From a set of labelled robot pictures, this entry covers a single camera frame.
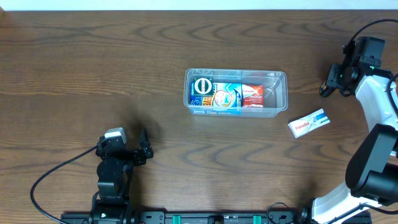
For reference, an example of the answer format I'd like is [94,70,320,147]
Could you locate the clear plastic container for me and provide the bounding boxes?
[183,68,289,118]

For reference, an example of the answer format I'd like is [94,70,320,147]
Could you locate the blue fever patch box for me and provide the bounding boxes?
[190,83,243,108]

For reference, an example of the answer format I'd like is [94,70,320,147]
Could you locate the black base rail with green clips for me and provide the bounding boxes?
[60,208,317,224]

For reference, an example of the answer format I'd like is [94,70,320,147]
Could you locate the red Panadol box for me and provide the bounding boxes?
[242,84,264,108]

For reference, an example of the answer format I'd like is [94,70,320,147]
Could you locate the dark bottle with white cap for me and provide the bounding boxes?
[320,81,336,98]

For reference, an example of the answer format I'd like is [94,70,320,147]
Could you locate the white Panadol box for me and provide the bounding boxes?
[288,109,330,138]

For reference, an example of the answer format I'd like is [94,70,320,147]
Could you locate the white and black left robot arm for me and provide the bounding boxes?
[88,128,154,224]

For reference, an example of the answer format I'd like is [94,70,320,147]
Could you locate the green Zam-Buk ointment box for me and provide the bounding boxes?
[191,77,215,96]

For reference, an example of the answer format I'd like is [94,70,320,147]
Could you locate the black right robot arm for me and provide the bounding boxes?
[294,37,397,223]

